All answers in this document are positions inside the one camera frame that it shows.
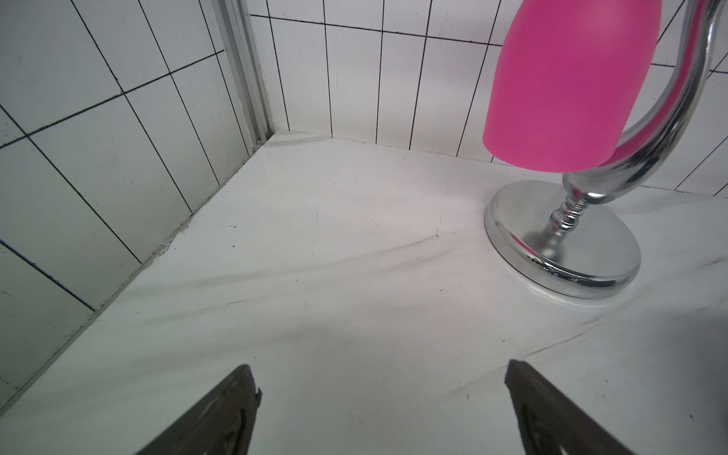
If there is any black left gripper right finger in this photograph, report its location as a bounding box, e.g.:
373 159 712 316
505 359 632 454

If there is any chrome glass holder stand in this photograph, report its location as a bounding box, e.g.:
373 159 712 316
485 1 724 299

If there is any pink plastic wine glass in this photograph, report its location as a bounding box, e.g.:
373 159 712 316
483 0 662 174

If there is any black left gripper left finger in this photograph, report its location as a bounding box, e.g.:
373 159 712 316
140 364 262 454

